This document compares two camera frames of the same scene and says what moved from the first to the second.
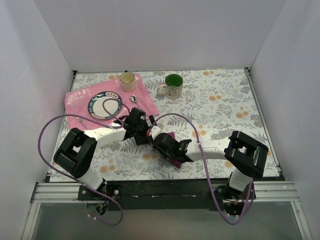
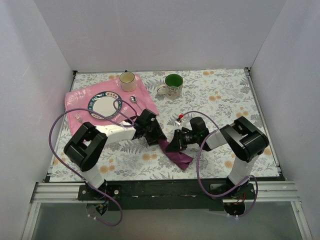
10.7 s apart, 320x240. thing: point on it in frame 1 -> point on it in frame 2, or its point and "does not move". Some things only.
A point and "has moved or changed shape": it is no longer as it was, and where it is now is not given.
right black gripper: (155, 139) -> (179, 139)
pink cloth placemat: (77, 101) does not move
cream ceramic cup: (128, 81) does not move
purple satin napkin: (176, 163) has moved or changed shape
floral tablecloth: (206, 106) does not move
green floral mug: (173, 86) does not move
